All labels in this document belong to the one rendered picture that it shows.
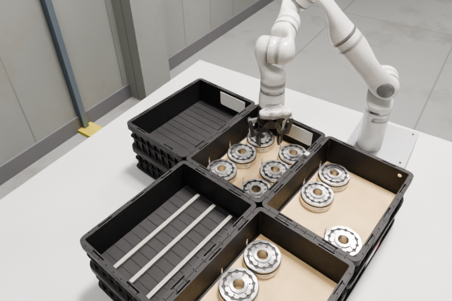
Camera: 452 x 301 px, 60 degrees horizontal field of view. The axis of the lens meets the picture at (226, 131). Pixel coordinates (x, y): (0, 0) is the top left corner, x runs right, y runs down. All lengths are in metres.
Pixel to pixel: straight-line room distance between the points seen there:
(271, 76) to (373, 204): 0.55
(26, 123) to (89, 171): 1.19
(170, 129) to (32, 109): 1.38
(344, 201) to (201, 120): 0.64
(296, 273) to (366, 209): 0.33
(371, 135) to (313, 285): 0.65
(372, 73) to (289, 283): 0.71
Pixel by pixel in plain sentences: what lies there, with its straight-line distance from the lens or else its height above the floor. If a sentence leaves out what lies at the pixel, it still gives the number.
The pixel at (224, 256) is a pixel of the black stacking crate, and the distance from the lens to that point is 1.08.
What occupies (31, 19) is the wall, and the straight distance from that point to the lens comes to 2.61.
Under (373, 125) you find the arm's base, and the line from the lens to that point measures 1.51.
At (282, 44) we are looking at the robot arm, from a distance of 1.02.
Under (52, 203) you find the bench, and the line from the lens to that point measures 1.57.
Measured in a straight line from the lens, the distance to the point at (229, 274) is 1.09.
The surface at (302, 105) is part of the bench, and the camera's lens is 1.91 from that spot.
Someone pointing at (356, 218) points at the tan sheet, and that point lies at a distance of 1.28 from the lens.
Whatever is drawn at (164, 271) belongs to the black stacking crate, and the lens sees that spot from 1.14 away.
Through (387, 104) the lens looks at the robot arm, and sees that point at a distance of 1.49.
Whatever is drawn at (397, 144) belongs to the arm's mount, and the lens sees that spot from 1.66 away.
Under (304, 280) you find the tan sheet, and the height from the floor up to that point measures 0.83.
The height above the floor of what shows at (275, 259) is 0.86.
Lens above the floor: 1.80
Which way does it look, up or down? 39 degrees down
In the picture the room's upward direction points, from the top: 1 degrees counter-clockwise
